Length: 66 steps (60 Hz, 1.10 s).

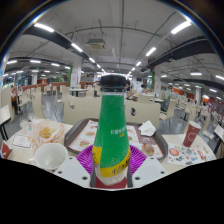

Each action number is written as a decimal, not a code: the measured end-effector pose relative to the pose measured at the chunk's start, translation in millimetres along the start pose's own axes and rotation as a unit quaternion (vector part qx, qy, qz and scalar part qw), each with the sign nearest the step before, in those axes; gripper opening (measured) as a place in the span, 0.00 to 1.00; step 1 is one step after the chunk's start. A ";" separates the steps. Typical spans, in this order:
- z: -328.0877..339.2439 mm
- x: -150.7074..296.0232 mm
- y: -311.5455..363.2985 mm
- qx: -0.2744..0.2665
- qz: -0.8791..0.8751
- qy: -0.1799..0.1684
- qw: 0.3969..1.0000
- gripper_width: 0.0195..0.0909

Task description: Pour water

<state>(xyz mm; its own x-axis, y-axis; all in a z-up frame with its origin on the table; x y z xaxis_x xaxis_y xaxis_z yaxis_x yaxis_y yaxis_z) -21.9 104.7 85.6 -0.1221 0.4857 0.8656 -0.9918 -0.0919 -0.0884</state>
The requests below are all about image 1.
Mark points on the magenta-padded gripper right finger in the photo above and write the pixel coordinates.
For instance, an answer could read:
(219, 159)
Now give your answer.
(146, 170)

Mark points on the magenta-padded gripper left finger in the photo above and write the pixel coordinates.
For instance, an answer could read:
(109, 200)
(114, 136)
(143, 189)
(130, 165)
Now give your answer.
(74, 171)

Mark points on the green drink bottle black cap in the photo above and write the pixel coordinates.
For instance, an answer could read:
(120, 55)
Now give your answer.
(111, 140)

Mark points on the brown fried food piece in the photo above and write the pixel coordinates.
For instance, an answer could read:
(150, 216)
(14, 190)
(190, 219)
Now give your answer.
(148, 150)

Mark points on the white dotted mug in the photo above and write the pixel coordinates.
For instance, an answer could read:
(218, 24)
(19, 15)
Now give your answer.
(50, 156)

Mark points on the dark food tray with liner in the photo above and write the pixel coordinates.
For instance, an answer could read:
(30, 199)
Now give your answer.
(81, 135)

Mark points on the colourful printed flyer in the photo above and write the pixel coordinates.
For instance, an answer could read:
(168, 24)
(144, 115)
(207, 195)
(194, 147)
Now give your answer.
(183, 156)

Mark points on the white crumpled napkin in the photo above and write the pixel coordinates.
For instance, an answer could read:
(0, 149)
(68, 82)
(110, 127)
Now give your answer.
(147, 128)

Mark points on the clear food bag with snacks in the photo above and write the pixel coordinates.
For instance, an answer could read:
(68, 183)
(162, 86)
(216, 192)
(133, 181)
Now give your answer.
(46, 133)

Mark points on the beige wooden chair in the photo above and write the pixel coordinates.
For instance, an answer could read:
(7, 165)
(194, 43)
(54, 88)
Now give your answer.
(145, 113)
(81, 110)

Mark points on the red paper cup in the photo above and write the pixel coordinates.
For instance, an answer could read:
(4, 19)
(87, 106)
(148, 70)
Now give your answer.
(191, 134)

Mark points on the white printed card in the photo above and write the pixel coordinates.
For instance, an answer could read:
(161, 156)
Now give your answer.
(21, 141)

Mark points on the group of beige chairs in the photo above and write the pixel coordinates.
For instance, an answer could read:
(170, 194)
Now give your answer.
(168, 108)

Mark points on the small clear bottle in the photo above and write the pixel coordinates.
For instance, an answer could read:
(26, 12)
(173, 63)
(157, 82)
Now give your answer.
(30, 120)

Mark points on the red paper packet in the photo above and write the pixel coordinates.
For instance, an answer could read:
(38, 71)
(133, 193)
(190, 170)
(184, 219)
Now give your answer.
(5, 150)

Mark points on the ceiling air conditioner unit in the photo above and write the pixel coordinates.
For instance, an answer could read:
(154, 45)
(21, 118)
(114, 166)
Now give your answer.
(96, 44)

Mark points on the group of ceiling lights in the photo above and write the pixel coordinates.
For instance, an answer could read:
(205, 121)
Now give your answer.
(43, 27)

